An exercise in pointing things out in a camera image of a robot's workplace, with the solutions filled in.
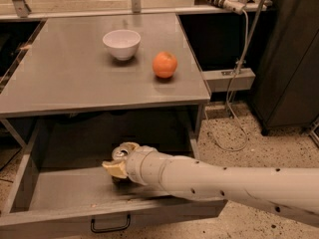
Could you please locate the dark cabinet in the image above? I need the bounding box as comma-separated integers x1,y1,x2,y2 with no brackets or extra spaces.
249,0,319,135

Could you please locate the grey cabinet counter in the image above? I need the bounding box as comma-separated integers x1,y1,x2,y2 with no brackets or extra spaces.
0,13,209,118

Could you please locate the white power cable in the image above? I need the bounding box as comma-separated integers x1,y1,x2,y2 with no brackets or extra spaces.
202,8,250,152

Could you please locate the crushed orange soda can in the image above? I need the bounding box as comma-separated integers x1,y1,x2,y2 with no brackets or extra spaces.
111,141,134,184

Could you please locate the black drawer handle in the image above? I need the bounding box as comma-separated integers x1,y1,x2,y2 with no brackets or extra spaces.
90,214,131,234

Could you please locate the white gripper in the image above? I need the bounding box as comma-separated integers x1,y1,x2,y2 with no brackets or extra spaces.
102,142,166,185

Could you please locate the metal rail frame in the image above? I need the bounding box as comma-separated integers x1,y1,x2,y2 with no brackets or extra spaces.
0,0,273,21

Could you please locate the orange fruit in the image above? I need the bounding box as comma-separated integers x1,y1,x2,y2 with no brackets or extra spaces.
153,52,177,79

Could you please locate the white ceramic bowl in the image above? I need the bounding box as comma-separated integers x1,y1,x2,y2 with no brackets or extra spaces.
103,29,141,61

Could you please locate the grey open drawer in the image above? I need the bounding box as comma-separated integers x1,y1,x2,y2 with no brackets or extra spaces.
0,108,225,239

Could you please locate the grey side shelf bracket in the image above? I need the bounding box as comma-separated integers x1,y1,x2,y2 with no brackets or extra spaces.
202,68,255,93

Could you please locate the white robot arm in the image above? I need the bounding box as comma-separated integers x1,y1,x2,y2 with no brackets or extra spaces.
102,142,319,227

